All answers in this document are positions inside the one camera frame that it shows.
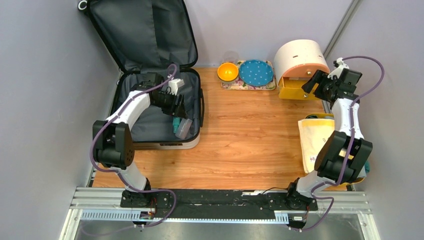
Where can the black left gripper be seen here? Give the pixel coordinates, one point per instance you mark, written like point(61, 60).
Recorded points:
point(180, 111)

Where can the dark green garment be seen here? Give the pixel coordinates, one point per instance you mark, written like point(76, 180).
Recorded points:
point(329, 116)

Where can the cream round drawer cabinet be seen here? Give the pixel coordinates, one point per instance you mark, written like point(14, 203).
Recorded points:
point(294, 64)

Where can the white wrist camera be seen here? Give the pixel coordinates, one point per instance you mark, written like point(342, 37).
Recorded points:
point(339, 65)
point(174, 85)

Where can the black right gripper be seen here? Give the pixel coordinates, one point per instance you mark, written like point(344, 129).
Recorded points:
point(320, 77)

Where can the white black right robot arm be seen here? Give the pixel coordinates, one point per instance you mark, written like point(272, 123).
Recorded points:
point(345, 110)

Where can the beige sandal shoe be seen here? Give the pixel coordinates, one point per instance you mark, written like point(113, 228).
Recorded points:
point(313, 133)

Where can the clear plastic cup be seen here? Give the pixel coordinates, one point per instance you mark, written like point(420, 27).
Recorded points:
point(184, 128)

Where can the clear drinking glass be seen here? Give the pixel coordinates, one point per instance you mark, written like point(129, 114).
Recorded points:
point(230, 57)

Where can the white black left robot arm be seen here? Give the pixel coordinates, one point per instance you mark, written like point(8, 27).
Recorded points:
point(112, 149)

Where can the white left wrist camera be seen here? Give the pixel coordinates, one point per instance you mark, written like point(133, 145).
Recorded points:
point(174, 85)

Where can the black white space suitcase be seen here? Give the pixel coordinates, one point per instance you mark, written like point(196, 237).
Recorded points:
point(145, 36)

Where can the small yellow bowl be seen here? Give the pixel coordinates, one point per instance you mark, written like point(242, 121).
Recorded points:
point(227, 72)

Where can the floral placemat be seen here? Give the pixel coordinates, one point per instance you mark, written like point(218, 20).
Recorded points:
point(239, 84)

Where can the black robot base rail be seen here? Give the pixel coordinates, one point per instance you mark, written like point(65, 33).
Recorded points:
point(222, 205)

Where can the yellow plastic basket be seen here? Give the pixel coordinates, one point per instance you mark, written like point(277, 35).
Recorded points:
point(331, 157)

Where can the teal tube bottle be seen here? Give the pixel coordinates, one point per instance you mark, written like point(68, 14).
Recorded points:
point(175, 124)

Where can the blue dotted plate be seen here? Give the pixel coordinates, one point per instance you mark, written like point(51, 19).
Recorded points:
point(256, 73)

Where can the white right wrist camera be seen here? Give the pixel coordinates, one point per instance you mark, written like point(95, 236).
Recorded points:
point(339, 65)

